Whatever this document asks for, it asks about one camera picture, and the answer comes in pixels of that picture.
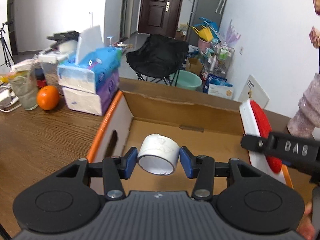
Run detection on green plastic basin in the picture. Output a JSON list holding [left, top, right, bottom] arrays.
[[170, 70, 202, 90]]

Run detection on white tape roll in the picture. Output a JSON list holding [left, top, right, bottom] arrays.
[[137, 134, 180, 176]]

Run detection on white charger with cable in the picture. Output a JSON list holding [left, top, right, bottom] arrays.
[[0, 84, 22, 113]]

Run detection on blue tissue pack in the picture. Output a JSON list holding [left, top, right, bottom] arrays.
[[57, 26, 122, 94]]

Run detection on dark brown door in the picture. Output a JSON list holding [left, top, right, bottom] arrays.
[[138, 0, 182, 37]]

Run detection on small cardboard box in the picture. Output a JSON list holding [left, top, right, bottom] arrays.
[[185, 57, 203, 76]]

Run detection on wire storage rack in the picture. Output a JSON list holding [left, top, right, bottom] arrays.
[[204, 43, 235, 79]]

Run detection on person's right hand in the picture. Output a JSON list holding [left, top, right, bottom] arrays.
[[297, 201, 315, 240]]

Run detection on grey refrigerator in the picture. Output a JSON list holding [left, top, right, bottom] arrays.
[[187, 0, 224, 46]]

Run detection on clear drinking glass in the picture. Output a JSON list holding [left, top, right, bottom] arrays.
[[9, 69, 38, 111]]

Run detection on camera tripod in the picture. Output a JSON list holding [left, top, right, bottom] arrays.
[[0, 21, 14, 68]]

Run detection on clear food container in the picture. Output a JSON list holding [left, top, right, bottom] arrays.
[[38, 51, 67, 94]]

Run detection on dried pink roses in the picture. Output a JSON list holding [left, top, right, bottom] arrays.
[[309, 0, 320, 74]]

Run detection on white board leaning on wall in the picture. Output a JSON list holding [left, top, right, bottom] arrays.
[[238, 75, 270, 109]]

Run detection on pink textured vase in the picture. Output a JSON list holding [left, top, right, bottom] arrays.
[[287, 73, 319, 138]]

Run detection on orange fruit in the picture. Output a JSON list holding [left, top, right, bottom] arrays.
[[36, 86, 60, 111]]

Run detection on black folding chair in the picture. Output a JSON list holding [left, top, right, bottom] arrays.
[[126, 35, 189, 85]]

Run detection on red white lint brush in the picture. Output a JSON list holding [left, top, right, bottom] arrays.
[[239, 99, 286, 184]]

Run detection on purple white tissue pack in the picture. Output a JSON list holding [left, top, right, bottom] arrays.
[[62, 69, 120, 116]]

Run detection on blue yellow dustpan set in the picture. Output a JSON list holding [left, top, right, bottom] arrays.
[[191, 17, 221, 42]]

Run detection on red cardboard box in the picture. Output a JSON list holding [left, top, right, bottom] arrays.
[[87, 91, 251, 163]]

